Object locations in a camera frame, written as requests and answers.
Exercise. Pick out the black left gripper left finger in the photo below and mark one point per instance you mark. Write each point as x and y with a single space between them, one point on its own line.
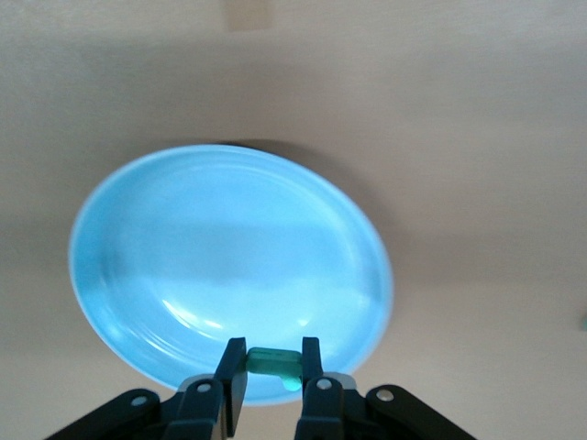
229 394

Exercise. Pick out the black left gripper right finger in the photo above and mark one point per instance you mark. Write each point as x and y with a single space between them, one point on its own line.
316 403

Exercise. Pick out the teal foam letter r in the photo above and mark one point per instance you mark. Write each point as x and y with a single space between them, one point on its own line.
270 359

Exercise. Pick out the blue plate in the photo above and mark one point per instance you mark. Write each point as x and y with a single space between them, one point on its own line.
229 252

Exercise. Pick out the brown tape patch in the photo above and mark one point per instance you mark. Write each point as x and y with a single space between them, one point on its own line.
250 14

